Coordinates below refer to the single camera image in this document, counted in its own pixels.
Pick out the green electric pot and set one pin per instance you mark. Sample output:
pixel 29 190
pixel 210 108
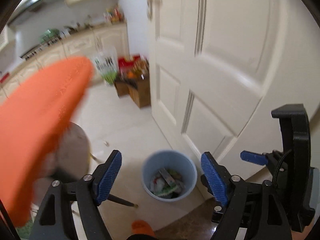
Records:
pixel 48 35

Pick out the green cloth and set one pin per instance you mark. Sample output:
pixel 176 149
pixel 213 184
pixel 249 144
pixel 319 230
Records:
pixel 25 230

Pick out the red basin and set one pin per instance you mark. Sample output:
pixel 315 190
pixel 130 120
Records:
pixel 3 78

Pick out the small cardboard box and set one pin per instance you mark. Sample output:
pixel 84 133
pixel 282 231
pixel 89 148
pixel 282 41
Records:
pixel 121 87

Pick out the red gift box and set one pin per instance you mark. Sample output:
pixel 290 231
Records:
pixel 125 62

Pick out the cream lower cabinets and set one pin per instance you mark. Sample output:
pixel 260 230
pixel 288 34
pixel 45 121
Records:
pixel 80 45

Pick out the yellow-green wrapper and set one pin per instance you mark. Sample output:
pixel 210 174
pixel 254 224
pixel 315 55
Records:
pixel 175 174

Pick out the person's right forearm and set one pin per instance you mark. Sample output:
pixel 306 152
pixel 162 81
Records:
pixel 301 236

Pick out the orange oil bottle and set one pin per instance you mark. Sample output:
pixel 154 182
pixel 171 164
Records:
pixel 133 73

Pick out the large cardboard box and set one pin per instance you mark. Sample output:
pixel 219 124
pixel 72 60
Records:
pixel 141 92

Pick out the white green rice bag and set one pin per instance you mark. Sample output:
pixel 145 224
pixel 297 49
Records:
pixel 106 65

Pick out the cluster of condiment bottles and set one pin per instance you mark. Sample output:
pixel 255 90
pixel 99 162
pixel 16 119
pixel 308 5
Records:
pixel 115 15

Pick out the green snack wrapper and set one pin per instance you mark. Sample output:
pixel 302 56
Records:
pixel 167 192

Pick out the orange tablecloth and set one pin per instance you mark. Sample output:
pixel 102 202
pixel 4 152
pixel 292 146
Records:
pixel 37 117

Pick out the beige countertop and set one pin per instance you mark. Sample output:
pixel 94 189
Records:
pixel 82 32

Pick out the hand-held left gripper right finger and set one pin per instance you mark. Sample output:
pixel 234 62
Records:
pixel 215 180

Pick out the gas stove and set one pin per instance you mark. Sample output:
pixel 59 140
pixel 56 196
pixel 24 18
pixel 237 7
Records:
pixel 37 50

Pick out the range hood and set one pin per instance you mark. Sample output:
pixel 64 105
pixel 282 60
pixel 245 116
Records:
pixel 30 2

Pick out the orange slipper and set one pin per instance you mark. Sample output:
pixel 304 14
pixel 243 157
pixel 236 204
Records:
pixel 142 227

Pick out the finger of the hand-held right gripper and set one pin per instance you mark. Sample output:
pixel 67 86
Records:
pixel 218 213
pixel 252 157

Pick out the blue plastic bin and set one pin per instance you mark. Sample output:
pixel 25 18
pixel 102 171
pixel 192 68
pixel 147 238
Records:
pixel 175 160

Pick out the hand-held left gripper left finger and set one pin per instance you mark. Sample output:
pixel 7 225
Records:
pixel 108 177

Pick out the white door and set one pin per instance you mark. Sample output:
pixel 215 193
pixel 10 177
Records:
pixel 237 55

